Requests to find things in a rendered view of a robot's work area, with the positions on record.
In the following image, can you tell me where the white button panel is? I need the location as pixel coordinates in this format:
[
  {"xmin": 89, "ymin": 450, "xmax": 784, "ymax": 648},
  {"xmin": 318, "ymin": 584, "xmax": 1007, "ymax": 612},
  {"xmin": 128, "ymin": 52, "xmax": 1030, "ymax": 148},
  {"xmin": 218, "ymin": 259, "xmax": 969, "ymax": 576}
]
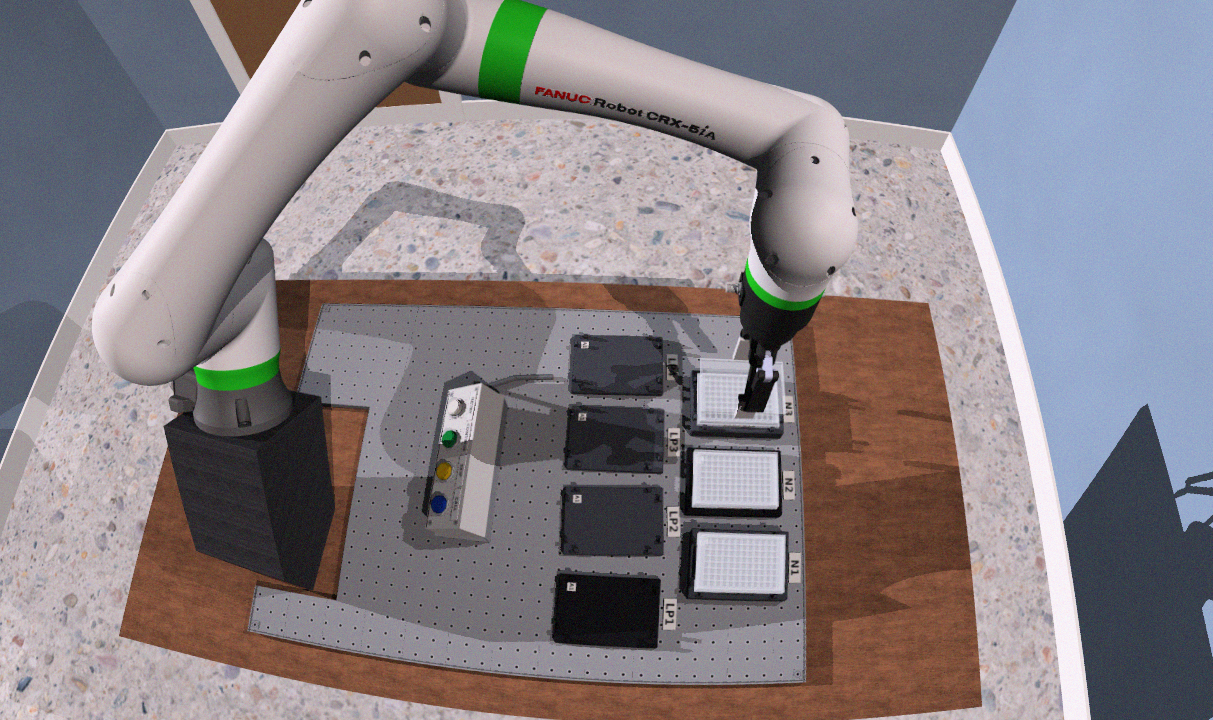
[{"xmin": 425, "ymin": 375, "xmax": 553, "ymax": 543}]

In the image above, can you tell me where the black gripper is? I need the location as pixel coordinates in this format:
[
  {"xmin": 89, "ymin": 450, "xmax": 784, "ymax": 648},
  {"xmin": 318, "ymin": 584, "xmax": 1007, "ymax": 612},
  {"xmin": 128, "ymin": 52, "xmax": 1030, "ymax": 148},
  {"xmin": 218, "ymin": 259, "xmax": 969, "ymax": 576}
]
[{"xmin": 733, "ymin": 310, "xmax": 797, "ymax": 419}]

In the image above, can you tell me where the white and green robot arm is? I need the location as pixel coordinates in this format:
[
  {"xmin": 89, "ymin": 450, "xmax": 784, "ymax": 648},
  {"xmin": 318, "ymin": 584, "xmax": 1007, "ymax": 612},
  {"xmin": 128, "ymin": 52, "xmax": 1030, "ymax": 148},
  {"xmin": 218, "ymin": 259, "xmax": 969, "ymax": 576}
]
[{"xmin": 92, "ymin": 0, "xmax": 858, "ymax": 438}]

